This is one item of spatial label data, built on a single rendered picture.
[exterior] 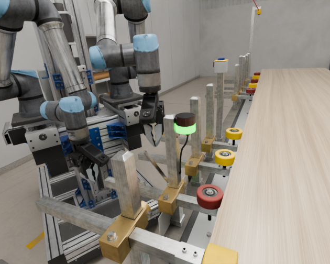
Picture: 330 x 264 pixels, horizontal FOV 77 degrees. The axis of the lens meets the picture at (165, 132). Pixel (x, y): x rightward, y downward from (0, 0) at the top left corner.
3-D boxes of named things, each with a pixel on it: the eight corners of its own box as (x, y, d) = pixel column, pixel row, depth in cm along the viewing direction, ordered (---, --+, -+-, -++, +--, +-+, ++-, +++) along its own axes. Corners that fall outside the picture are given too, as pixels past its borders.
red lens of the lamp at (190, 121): (172, 125, 61) (171, 118, 60) (179, 118, 66) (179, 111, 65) (191, 127, 59) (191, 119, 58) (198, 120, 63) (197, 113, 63)
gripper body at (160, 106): (165, 116, 77) (163, 83, 72) (163, 124, 69) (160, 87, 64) (145, 117, 78) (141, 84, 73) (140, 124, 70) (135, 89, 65)
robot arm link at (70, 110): (70, 95, 79) (86, 95, 75) (77, 122, 83) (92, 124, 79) (51, 100, 73) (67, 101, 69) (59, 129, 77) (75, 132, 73)
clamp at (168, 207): (158, 211, 69) (157, 199, 67) (174, 187, 80) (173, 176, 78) (174, 216, 67) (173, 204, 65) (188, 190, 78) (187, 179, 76)
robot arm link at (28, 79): (47, 92, 111) (40, 66, 106) (22, 99, 100) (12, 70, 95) (34, 92, 116) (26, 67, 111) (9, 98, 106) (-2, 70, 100)
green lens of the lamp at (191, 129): (172, 133, 62) (172, 125, 61) (179, 125, 67) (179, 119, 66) (191, 135, 60) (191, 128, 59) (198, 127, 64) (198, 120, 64)
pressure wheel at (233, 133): (232, 155, 104) (233, 133, 99) (221, 148, 111) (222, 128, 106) (244, 151, 107) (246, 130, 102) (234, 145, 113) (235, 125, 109)
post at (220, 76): (215, 141, 142) (216, 73, 124) (216, 138, 146) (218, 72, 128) (221, 141, 140) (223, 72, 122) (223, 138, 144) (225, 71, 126)
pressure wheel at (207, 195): (194, 224, 66) (193, 196, 61) (200, 207, 72) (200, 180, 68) (219, 232, 62) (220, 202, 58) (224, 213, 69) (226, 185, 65)
